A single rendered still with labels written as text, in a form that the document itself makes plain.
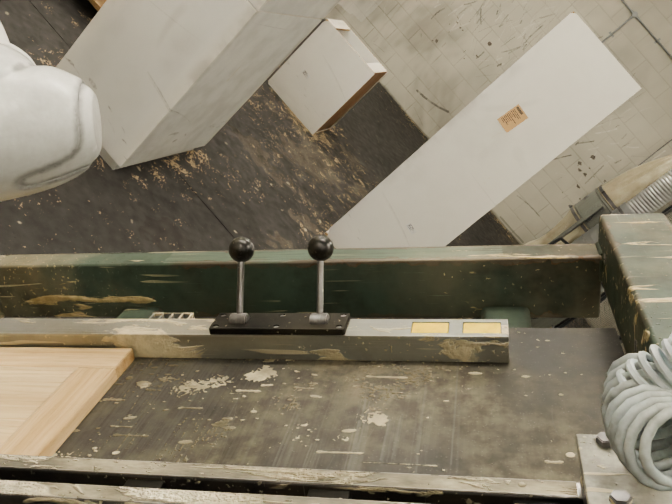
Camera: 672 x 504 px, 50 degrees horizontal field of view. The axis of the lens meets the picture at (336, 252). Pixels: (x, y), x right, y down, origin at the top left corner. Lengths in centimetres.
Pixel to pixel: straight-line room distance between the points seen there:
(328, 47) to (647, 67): 417
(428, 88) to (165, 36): 590
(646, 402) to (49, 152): 50
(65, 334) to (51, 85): 59
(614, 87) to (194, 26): 237
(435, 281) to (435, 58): 784
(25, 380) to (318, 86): 504
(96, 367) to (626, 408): 75
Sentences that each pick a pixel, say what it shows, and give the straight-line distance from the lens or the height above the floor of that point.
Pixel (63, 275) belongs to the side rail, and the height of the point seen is 101.
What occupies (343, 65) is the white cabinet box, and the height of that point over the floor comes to 58.
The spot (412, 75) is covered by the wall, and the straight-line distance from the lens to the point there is 904.
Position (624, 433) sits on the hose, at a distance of 56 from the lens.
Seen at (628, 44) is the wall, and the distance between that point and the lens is 885.
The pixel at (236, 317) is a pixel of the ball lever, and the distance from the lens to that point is 105.
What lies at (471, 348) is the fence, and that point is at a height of 159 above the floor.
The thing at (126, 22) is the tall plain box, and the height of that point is 59.
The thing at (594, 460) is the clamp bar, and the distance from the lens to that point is 67.
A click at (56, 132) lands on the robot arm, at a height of 159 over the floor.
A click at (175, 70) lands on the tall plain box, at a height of 62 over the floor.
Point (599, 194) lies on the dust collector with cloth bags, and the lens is 660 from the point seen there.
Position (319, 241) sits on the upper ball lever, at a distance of 101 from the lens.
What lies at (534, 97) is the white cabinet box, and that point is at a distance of 445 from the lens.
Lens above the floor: 193
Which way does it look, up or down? 24 degrees down
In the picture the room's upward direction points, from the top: 49 degrees clockwise
